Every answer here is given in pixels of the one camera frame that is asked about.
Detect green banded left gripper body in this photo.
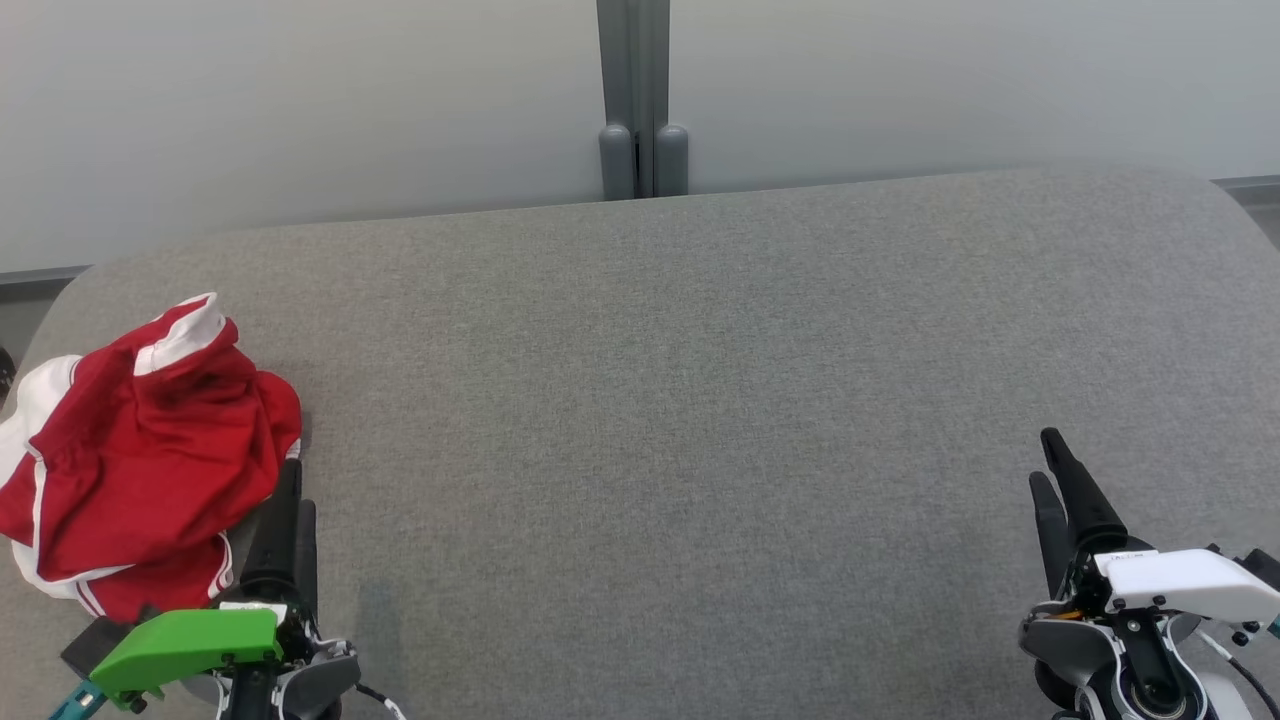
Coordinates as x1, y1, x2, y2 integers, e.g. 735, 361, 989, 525
90, 603, 331, 706

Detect teal plug camera cable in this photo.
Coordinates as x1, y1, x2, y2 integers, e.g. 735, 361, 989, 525
48, 680, 106, 720

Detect red lettered jersey white sleeves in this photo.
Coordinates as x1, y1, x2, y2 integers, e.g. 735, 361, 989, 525
0, 355, 291, 623

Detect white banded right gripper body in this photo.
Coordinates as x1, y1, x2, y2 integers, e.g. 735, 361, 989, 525
1058, 548, 1280, 627

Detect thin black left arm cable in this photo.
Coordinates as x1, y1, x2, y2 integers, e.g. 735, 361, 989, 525
355, 683, 408, 720

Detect grey partition post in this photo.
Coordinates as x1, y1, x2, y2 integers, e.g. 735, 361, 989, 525
596, 0, 691, 201

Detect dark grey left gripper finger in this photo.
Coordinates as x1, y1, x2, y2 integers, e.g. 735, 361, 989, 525
240, 458, 301, 601
295, 500, 319, 613

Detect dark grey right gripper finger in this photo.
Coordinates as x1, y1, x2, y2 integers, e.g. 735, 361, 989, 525
1030, 472, 1073, 599
1040, 428, 1129, 556

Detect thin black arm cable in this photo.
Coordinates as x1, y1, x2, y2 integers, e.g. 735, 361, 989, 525
355, 683, 408, 720
1195, 620, 1280, 720

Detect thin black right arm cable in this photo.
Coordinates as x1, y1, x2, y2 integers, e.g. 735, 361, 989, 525
1195, 620, 1280, 720

